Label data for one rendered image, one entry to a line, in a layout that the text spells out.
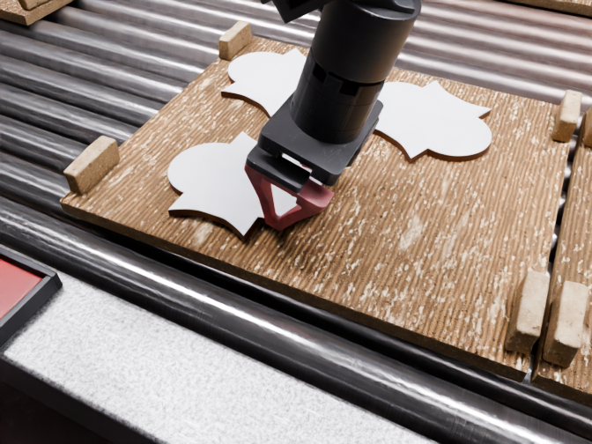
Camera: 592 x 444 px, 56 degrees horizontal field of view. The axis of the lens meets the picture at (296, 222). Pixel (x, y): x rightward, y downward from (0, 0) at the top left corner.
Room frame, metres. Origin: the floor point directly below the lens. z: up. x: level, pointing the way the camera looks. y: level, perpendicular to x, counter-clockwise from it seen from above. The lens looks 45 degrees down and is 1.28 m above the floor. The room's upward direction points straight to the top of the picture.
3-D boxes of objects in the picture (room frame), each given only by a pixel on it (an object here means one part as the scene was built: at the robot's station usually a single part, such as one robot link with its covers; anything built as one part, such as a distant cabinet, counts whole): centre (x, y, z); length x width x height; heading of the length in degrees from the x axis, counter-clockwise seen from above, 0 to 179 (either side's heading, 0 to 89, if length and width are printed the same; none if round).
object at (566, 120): (0.48, -0.28, 0.95); 0.06 x 0.02 x 0.03; 155
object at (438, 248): (0.44, -0.05, 0.93); 0.41 x 0.35 x 0.02; 65
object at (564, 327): (0.22, -0.19, 0.95); 0.06 x 0.02 x 0.03; 155
